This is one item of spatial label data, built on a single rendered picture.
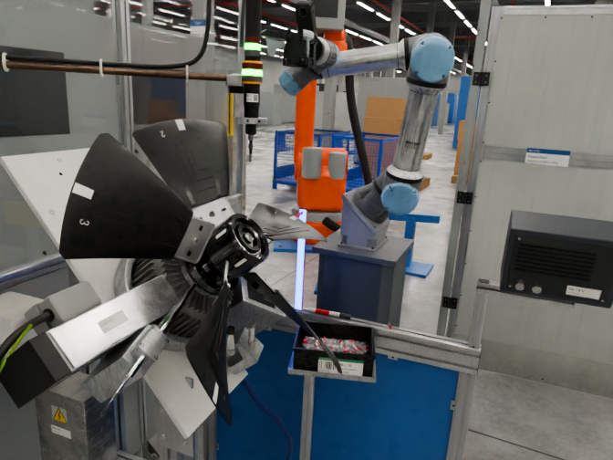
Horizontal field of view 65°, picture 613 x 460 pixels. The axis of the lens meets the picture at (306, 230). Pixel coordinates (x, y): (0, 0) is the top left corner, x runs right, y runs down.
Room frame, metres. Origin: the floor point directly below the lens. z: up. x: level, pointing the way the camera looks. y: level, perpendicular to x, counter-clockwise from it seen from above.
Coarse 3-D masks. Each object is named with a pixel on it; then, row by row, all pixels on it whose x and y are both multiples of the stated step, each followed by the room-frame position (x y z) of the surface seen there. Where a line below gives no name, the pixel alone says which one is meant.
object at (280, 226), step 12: (264, 204) 1.33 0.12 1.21; (252, 216) 1.24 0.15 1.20; (264, 216) 1.25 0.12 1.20; (276, 216) 1.27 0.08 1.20; (288, 216) 1.29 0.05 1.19; (264, 228) 1.16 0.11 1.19; (276, 228) 1.17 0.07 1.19; (288, 228) 1.19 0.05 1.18; (300, 228) 1.23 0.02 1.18; (312, 228) 1.28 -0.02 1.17; (324, 240) 1.24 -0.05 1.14
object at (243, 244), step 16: (224, 224) 0.95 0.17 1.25; (240, 224) 0.98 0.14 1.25; (256, 224) 1.02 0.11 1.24; (224, 240) 0.93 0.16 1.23; (240, 240) 0.94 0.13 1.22; (256, 240) 0.99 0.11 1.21; (208, 256) 0.94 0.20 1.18; (224, 256) 0.92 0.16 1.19; (240, 256) 0.92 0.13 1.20; (256, 256) 0.94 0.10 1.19; (192, 272) 0.93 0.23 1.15; (208, 272) 0.95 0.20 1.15; (240, 272) 0.94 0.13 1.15; (208, 288) 0.94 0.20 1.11
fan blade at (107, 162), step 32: (96, 160) 0.81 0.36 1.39; (128, 160) 0.85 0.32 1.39; (96, 192) 0.79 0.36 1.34; (128, 192) 0.83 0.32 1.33; (160, 192) 0.88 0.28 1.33; (64, 224) 0.74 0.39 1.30; (96, 224) 0.78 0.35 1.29; (128, 224) 0.82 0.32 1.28; (160, 224) 0.87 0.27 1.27; (64, 256) 0.73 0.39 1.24; (96, 256) 0.77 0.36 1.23; (128, 256) 0.82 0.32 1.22; (160, 256) 0.87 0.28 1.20
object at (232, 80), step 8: (232, 80) 1.05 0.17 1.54; (240, 80) 1.06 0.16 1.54; (232, 88) 1.05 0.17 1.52; (240, 88) 1.05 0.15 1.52; (240, 96) 1.06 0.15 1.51; (240, 104) 1.06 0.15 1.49; (240, 112) 1.06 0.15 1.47; (240, 120) 1.05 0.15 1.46; (248, 120) 1.04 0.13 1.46; (256, 120) 1.05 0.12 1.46; (264, 120) 1.06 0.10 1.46
